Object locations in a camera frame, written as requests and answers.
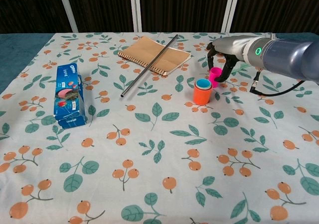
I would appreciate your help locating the metal straw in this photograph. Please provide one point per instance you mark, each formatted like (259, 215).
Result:
(149, 66)

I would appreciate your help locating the light blue plastic cup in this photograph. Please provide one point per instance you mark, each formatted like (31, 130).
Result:
(203, 82)

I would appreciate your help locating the pink plastic cup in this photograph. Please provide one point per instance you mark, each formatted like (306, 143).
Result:
(214, 74)

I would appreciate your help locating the blue Oreo cookie box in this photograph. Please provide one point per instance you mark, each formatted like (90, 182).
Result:
(69, 97)

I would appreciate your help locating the floral tablecloth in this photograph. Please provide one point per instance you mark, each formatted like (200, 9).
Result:
(149, 146)

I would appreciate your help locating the orange plastic cup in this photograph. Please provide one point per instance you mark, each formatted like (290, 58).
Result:
(201, 97)

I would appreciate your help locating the dark folding screen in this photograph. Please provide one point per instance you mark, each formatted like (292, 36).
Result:
(174, 7)

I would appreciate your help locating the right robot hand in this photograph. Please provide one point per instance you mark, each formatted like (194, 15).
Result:
(231, 47)

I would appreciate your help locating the brown spiral notebook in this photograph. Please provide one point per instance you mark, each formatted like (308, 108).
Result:
(157, 54)

